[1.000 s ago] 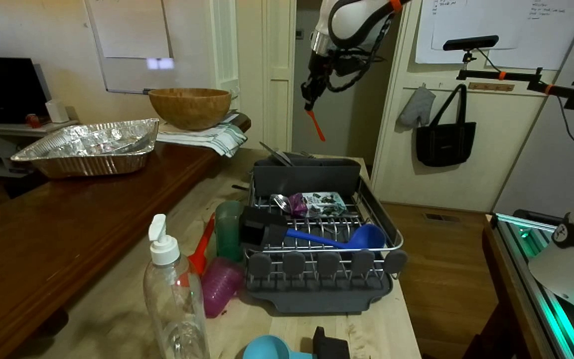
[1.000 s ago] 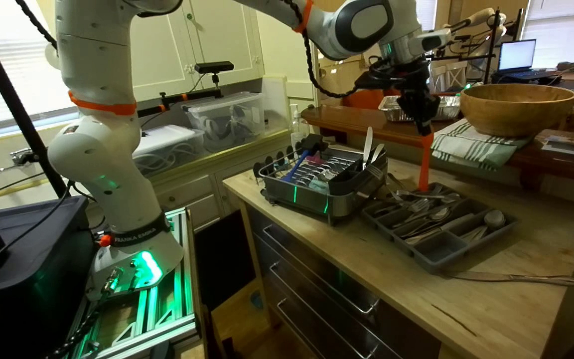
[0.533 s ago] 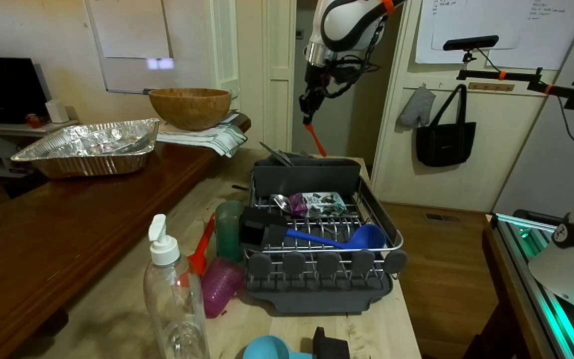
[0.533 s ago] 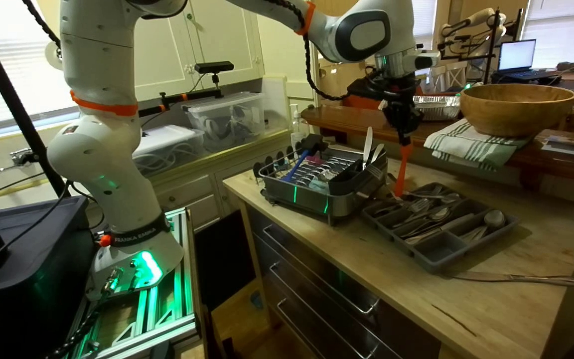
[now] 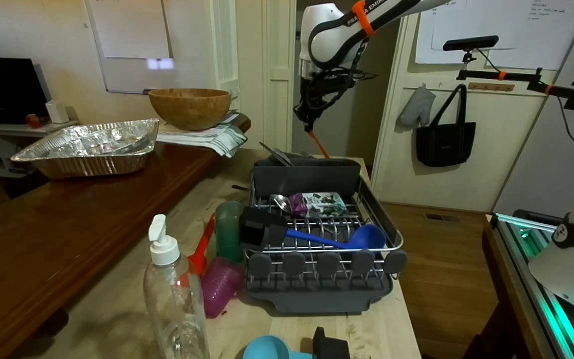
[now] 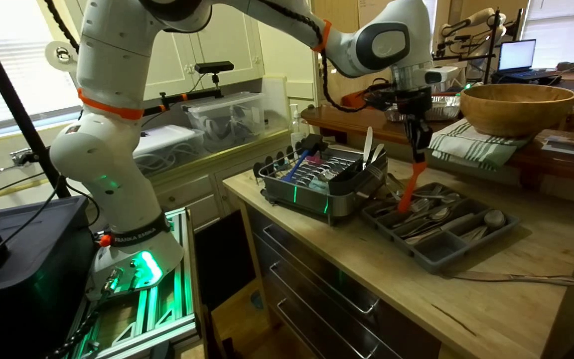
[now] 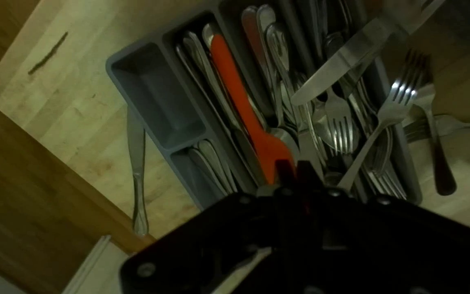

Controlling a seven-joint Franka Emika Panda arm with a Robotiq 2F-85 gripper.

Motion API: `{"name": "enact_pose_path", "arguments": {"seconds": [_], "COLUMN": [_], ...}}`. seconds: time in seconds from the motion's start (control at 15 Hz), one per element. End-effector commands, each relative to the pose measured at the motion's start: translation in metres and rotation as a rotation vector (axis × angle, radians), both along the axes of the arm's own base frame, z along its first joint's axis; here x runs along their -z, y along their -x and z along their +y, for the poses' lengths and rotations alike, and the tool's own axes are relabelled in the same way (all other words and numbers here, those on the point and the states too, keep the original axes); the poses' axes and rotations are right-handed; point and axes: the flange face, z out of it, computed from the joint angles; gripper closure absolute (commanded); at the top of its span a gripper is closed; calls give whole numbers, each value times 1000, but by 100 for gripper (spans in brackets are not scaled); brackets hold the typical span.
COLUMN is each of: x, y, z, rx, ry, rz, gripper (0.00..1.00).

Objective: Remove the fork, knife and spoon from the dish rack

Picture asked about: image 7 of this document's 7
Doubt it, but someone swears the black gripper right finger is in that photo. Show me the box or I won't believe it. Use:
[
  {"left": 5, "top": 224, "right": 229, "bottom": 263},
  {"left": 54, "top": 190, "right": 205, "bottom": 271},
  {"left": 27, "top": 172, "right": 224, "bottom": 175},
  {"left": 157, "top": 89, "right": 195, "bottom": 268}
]
[{"left": 296, "top": 159, "right": 327, "bottom": 193}]

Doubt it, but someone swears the silver metal fork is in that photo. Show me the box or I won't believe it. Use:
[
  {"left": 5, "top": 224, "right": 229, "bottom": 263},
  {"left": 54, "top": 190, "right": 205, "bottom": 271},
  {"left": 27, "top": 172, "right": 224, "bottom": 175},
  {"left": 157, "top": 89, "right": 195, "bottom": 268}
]
[
  {"left": 337, "top": 49, "right": 431, "bottom": 193},
  {"left": 404, "top": 113, "right": 470, "bottom": 144},
  {"left": 405, "top": 92, "right": 459, "bottom": 198},
  {"left": 316, "top": 89, "right": 363, "bottom": 157}
]

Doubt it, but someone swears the orange plastic utensil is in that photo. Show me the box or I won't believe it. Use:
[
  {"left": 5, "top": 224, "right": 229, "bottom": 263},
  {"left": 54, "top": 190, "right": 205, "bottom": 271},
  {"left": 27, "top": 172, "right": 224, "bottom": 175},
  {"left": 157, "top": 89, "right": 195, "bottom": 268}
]
[{"left": 208, "top": 31, "right": 298, "bottom": 187}]

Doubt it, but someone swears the silver metal spoon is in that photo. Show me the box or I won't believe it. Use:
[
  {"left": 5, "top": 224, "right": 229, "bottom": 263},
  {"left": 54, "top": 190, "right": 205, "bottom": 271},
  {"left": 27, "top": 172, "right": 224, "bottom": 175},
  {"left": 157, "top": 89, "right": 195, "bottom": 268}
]
[{"left": 240, "top": 4, "right": 302, "bottom": 133}]

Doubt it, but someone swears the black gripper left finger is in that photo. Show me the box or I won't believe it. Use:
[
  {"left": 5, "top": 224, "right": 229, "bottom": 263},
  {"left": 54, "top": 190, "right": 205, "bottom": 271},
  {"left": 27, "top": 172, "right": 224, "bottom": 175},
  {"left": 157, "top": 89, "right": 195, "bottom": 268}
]
[{"left": 275, "top": 157, "right": 299, "bottom": 193}]

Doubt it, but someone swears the long silver table knife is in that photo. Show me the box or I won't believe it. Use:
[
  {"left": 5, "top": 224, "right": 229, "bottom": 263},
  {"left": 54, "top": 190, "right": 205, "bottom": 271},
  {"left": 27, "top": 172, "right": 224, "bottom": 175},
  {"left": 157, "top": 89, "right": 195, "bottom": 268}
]
[{"left": 126, "top": 105, "right": 152, "bottom": 237}]

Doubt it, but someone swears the silver metal knife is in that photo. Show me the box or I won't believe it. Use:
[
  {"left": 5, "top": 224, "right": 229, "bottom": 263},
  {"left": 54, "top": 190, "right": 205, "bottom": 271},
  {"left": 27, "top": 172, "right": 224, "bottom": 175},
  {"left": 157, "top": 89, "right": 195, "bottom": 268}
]
[
  {"left": 291, "top": 15, "right": 399, "bottom": 108},
  {"left": 177, "top": 30, "right": 249, "bottom": 182}
]

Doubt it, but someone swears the gray cutlery tray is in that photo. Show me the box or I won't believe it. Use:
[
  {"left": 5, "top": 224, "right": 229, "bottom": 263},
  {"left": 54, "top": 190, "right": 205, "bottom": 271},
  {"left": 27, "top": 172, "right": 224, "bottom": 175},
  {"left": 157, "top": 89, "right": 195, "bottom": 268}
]
[{"left": 105, "top": 0, "right": 425, "bottom": 213}]

